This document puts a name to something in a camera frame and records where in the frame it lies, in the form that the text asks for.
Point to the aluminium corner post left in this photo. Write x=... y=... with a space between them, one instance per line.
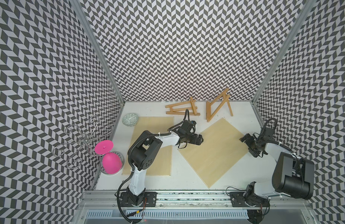
x=76 y=6

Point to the wooden easel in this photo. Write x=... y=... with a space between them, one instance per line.
x=213 y=107
x=181 y=107

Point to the silver wire rack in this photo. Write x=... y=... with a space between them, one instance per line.
x=84 y=140

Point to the aluminium corner post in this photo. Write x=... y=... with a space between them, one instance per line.
x=306 y=9
x=76 y=6

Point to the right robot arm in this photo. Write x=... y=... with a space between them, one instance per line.
x=293 y=175

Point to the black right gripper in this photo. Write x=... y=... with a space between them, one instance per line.
x=254 y=152

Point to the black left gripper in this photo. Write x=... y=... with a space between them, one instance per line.
x=194 y=141

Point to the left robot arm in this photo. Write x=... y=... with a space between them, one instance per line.
x=144 y=150

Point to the aluminium corner post right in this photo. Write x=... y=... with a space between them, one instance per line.
x=306 y=9

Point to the green patterned ceramic bowl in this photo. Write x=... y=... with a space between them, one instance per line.
x=130 y=119

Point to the flat wooden easel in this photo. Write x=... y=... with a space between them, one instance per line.
x=181 y=107

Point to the pink egg-shaped container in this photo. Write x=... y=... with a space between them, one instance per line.
x=110 y=161

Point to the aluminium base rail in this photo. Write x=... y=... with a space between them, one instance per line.
x=192 y=207

